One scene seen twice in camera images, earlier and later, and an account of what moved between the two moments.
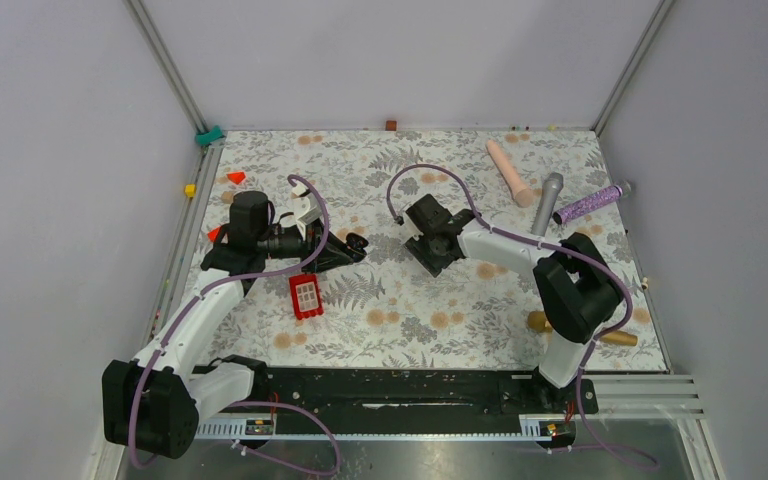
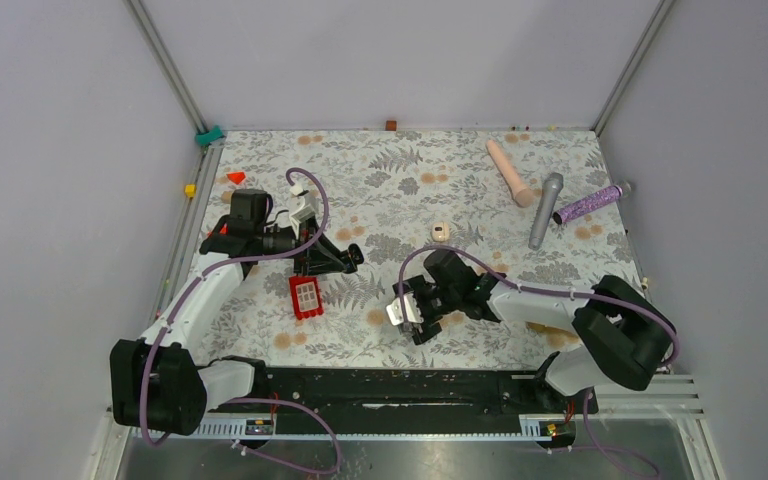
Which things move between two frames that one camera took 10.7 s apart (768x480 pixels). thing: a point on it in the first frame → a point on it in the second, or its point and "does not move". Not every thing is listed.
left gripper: [334, 253] does not move
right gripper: [416, 247] → [429, 328]
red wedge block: [236, 177] does not move
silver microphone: [552, 185] does not move
